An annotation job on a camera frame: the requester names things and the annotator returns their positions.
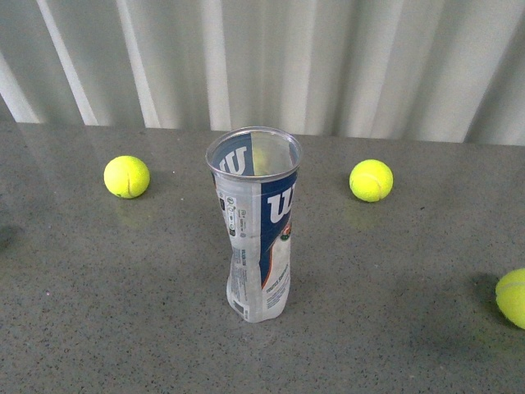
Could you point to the clear plastic tennis ball can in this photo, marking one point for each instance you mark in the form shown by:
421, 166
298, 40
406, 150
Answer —
254, 171

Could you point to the yellow tennis ball middle right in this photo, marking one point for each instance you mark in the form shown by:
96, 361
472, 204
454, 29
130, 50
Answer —
371, 180

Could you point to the yellow tennis ball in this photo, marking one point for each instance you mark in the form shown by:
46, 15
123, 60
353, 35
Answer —
371, 180
509, 293
126, 177

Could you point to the yellow tennis ball far left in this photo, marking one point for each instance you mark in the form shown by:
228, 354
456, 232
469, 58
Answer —
126, 177

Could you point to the yellow tennis ball near right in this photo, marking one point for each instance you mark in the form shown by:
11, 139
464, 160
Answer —
509, 293

